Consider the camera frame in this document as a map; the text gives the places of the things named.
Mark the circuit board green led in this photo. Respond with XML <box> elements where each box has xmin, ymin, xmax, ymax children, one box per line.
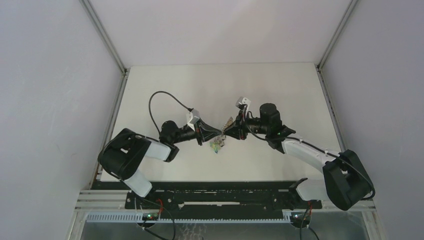
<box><xmin>290</xmin><ymin>213</ymin><xmax>311</xmax><ymax>223</ymax></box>
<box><xmin>142</xmin><ymin>213</ymin><xmax>160</xmax><ymax>222</ymax></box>

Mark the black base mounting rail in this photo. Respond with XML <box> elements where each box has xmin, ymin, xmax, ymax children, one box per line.
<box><xmin>92</xmin><ymin>180</ymin><xmax>323</xmax><ymax>220</ymax></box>

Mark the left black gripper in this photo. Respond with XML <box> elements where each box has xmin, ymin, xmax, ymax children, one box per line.
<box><xmin>171</xmin><ymin>117</ymin><xmax>222</xmax><ymax>146</ymax></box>

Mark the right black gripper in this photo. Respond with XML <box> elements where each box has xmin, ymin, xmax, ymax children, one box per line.
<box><xmin>224</xmin><ymin>109</ymin><xmax>270</xmax><ymax>140</ymax></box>

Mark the large metal keyring yellow handle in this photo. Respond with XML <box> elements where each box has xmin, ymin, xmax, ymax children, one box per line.
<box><xmin>214</xmin><ymin>116</ymin><xmax>234</xmax><ymax>148</ymax></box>

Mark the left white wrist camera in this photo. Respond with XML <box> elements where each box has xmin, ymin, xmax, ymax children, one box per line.
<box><xmin>186</xmin><ymin>108</ymin><xmax>201</xmax><ymax>131</ymax></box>

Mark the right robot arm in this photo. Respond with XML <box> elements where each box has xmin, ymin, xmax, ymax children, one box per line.
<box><xmin>223</xmin><ymin>103</ymin><xmax>376</xmax><ymax>211</ymax></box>

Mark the white slotted cable duct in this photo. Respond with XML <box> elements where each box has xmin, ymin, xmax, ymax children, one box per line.
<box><xmin>85</xmin><ymin>212</ymin><xmax>292</xmax><ymax>224</ymax></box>

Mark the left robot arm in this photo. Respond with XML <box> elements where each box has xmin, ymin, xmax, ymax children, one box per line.
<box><xmin>97</xmin><ymin>119</ymin><xmax>222</xmax><ymax>209</ymax></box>

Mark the left circuit board green led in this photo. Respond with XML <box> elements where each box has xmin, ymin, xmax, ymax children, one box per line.
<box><xmin>142</xmin><ymin>213</ymin><xmax>160</xmax><ymax>222</ymax></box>

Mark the right circuit board green led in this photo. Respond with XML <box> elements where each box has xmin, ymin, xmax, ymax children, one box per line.
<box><xmin>290</xmin><ymin>213</ymin><xmax>311</xmax><ymax>223</ymax></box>

